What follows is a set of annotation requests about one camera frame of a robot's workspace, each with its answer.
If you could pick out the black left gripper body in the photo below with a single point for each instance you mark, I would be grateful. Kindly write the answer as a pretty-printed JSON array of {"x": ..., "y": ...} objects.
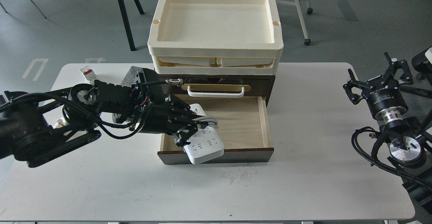
[{"x": 154, "y": 117}]

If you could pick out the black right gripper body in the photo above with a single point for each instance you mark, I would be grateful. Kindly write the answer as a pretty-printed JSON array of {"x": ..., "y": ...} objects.
[{"x": 384, "y": 97}]

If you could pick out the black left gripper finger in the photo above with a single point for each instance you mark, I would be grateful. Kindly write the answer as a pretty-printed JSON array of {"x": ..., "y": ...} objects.
[
  {"x": 193, "y": 114},
  {"x": 182, "y": 131}
]

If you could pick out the white power strip with cable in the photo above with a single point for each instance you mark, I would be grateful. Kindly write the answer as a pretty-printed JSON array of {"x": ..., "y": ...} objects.
[{"x": 205, "y": 144}]

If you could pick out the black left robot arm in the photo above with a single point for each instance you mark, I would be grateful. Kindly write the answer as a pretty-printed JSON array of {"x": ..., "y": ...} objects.
[{"x": 37, "y": 128}]

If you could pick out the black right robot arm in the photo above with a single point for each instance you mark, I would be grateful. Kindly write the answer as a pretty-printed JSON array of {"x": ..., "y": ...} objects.
[{"x": 399, "y": 143}]

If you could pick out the metal mesh power supply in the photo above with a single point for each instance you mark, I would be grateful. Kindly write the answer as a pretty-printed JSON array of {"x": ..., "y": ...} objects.
[{"x": 133, "y": 74}]

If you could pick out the open wooden drawer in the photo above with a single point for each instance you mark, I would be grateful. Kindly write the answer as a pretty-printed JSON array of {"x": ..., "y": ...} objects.
[{"x": 243, "y": 127}]

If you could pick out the black table legs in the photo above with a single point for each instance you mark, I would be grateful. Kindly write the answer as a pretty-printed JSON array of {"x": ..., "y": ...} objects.
[{"x": 126, "y": 22}]

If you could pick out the cream plastic stacked trays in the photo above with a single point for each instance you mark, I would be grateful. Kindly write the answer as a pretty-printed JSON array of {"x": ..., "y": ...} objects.
[{"x": 216, "y": 37}]

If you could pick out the white red circuit breaker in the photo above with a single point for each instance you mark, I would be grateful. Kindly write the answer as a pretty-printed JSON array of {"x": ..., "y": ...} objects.
[{"x": 88, "y": 74}]

